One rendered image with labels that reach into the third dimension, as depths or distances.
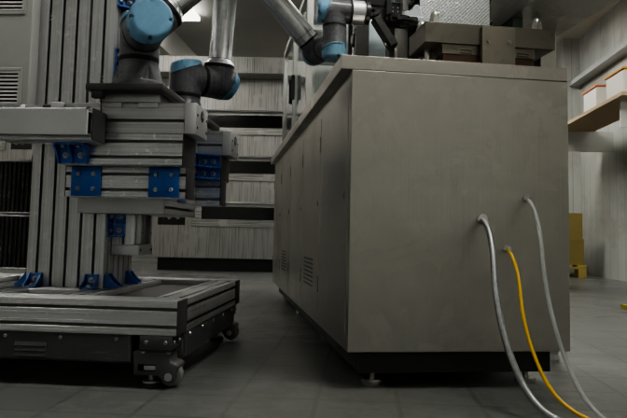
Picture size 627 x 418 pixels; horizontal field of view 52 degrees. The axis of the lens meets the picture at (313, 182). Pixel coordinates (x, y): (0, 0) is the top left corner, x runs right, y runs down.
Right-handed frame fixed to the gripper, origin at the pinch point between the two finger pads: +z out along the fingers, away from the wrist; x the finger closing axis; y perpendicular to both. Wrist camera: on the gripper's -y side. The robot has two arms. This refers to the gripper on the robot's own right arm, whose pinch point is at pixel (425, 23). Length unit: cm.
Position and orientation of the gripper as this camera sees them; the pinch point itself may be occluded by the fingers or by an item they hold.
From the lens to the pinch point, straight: 217.3
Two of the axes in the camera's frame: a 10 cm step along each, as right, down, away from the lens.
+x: -1.4, 0.8, 9.9
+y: 0.2, -10.0, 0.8
